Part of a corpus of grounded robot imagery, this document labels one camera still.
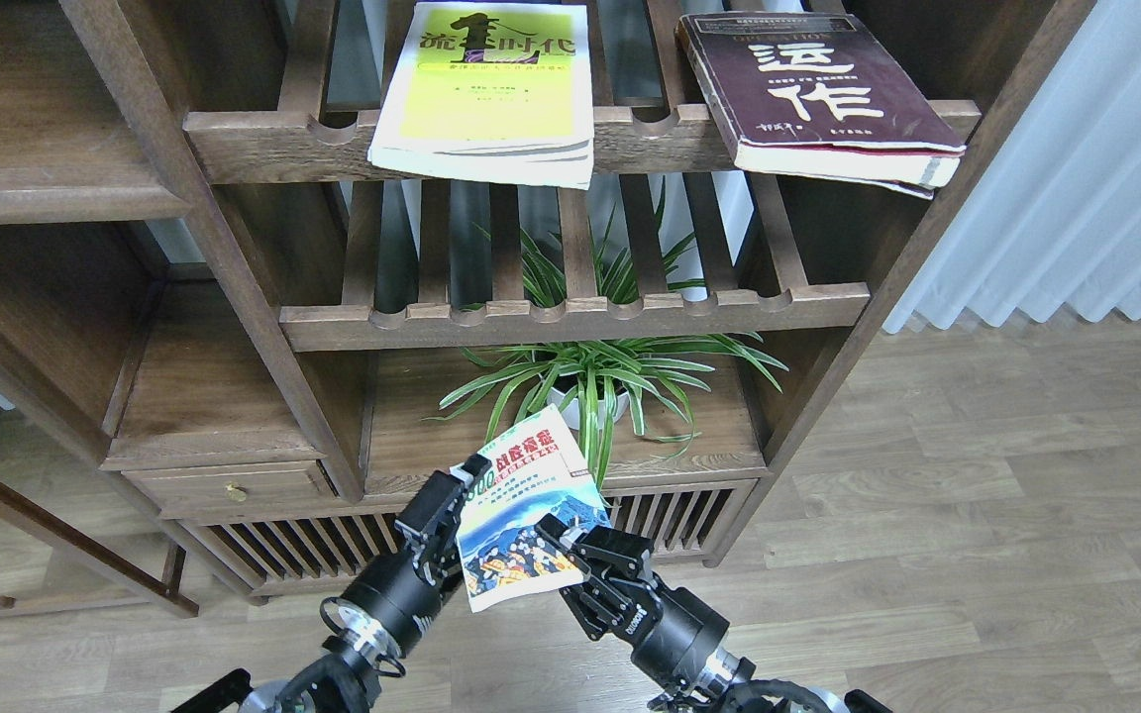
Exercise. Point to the white book with colourful picture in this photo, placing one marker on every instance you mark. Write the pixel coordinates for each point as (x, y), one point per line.
(536, 469)

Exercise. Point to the white pleated curtain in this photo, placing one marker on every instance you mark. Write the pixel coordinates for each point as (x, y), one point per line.
(1055, 223)

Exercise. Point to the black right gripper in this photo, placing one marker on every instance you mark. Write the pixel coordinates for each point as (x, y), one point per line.
(675, 638)

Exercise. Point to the yellow green cover book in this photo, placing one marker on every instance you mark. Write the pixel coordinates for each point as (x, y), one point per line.
(491, 92)

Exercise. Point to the dark wooden bookshelf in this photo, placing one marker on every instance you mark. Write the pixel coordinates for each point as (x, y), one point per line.
(199, 265)

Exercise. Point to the green spider plant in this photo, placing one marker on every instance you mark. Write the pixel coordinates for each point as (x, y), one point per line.
(644, 378)

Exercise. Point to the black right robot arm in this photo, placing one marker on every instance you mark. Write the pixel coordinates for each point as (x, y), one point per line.
(749, 694)

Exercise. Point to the wooden drawer with brass knob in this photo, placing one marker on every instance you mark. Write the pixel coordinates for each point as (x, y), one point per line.
(234, 488)

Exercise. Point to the dark maroon cover book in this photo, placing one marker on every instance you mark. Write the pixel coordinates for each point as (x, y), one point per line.
(816, 95)

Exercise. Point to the right slatted cabinet door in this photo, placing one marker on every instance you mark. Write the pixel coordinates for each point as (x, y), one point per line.
(685, 521)

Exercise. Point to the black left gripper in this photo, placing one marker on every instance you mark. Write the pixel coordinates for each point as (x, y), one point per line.
(396, 597)

